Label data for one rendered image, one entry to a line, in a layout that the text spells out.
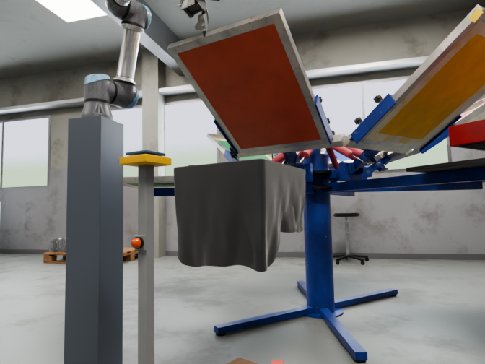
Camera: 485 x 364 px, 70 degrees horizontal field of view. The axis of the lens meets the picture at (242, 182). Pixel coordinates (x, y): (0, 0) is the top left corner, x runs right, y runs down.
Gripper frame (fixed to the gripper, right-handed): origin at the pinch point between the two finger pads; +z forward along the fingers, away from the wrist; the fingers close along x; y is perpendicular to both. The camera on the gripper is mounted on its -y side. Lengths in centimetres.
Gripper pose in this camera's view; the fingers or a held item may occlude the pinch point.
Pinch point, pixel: (195, 23)
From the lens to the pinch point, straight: 151.0
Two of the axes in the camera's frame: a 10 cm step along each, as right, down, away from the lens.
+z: -1.2, 9.4, -3.3
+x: -4.8, -3.5, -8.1
